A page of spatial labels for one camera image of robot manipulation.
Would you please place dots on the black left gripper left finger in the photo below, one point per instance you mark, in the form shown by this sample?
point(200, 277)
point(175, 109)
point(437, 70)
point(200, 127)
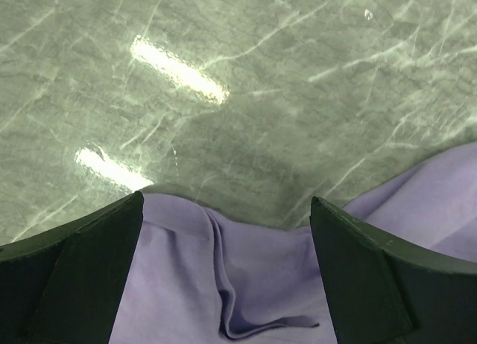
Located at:
point(65, 285)

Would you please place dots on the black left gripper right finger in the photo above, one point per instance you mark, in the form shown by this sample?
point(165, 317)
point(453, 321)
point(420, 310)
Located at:
point(382, 289)

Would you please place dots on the purple t shirt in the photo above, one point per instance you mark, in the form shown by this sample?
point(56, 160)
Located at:
point(198, 277)

